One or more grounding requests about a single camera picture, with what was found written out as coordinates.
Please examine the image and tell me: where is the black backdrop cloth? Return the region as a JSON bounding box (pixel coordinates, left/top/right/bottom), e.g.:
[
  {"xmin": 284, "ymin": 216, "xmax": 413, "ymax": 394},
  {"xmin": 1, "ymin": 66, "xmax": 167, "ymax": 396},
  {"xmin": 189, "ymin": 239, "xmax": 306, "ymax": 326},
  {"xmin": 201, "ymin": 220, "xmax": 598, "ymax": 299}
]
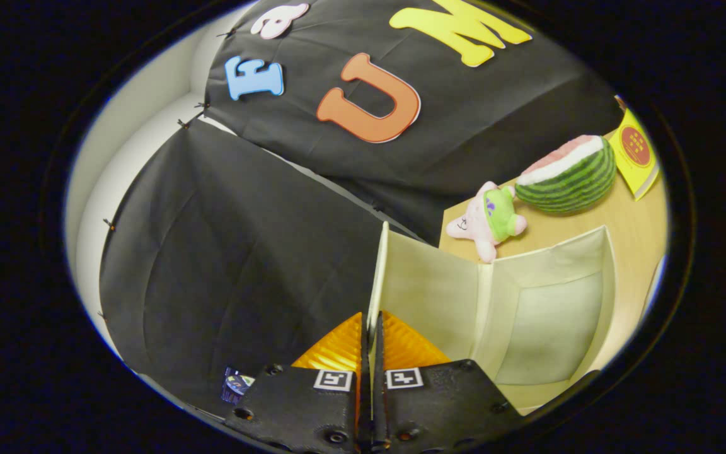
[{"xmin": 98, "ymin": 0, "xmax": 625, "ymax": 417}]

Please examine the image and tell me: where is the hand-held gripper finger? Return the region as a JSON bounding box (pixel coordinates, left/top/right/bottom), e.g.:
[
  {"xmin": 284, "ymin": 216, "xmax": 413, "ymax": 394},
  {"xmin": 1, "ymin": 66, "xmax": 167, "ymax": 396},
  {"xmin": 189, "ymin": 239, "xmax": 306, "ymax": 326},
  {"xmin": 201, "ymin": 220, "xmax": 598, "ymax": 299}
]
[
  {"xmin": 224, "ymin": 312, "xmax": 370, "ymax": 454},
  {"xmin": 372, "ymin": 311, "xmax": 524, "ymax": 454}
]

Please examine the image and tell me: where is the pink star plush toy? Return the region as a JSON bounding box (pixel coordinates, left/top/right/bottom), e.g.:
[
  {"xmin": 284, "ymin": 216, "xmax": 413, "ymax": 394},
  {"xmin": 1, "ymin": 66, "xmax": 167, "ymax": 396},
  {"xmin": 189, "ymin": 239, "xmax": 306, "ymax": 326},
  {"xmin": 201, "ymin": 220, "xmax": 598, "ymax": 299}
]
[{"xmin": 445, "ymin": 182, "xmax": 527, "ymax": 264}]

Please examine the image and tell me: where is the cream fabric storage box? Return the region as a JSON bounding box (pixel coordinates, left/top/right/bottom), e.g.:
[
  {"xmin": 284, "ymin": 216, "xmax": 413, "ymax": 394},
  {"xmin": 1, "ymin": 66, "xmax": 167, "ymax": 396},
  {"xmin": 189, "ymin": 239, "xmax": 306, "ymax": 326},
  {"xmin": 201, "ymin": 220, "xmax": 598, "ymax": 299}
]
[{"xmin": 366, "ymin": 221, "xmax": 617, "ymax": 388}]

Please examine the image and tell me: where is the yellow book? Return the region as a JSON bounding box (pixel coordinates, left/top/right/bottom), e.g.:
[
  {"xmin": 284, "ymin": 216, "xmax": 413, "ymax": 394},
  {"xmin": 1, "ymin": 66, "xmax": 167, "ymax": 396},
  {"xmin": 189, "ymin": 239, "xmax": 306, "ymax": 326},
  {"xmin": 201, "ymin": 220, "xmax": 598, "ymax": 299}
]
[{"xmin": 609, "ymin": 107, "xmax": 660, "ymax": 201}]

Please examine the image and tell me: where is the watermelon slice plush toy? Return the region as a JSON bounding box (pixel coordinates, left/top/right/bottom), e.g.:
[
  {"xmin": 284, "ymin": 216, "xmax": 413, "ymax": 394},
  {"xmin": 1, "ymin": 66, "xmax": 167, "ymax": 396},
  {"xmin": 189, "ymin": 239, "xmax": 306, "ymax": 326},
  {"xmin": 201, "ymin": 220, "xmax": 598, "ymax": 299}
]
[{"xmin": 514, "ymin": 134, "xmax": 617, "ymax": 214}]

